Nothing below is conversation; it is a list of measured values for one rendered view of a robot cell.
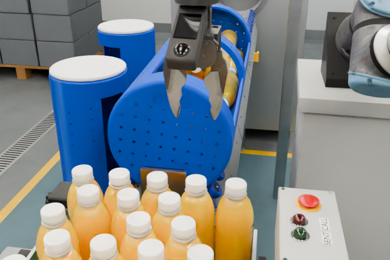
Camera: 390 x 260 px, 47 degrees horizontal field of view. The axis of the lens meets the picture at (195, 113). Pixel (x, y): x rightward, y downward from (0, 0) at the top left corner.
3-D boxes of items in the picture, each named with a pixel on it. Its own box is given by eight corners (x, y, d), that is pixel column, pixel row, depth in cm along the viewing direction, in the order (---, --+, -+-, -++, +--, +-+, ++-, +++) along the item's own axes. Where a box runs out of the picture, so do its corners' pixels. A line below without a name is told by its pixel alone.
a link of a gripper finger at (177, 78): (183, 107, 84) (195, 61, 80) (176, 120, 78) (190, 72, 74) (166, 101, 84) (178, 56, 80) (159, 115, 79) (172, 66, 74)
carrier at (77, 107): (75, 284, 187) (143, 271, 193) (46, 86, 151) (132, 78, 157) (73, 239, 212) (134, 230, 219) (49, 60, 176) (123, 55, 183)
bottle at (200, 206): (185, 251, 96) (184, 175, 88) (217, 257, 94) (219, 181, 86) (173, 274, 89) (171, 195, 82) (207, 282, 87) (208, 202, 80)
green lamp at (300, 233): (306, 232, 71) (307, 226, 70) (307, 241, 69) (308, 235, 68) (292, 230, 71) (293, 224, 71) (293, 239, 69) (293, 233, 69)
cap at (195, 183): (189, 181, 86) (189, 173, 85) (209, 185, 85) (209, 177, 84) (182, 192, 83) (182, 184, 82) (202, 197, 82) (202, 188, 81)
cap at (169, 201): (184, 210, 78) (184, 202, 77) (162, 216, 76) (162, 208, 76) (175, 199, 81) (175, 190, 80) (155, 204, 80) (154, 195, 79)
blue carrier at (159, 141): (245, 79, 184) (257, 9, 171) (221, 206, 105) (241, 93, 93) (176, 67, 186) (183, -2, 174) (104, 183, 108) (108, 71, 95)
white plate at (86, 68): (47, 82, 151) (47, 85, 151) (130, 75, 157) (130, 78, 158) (50, 58, 175) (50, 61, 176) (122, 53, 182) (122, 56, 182)
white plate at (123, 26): (123, 17, 243) (123, 18, 244) (85, 26, 222) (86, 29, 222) (165, 23, 229) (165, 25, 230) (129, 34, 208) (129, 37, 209)
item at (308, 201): (318, 199, 79) (318, 194, 78) (320, 212, 76) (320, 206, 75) (297, 197, 79) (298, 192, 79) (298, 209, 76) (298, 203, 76)
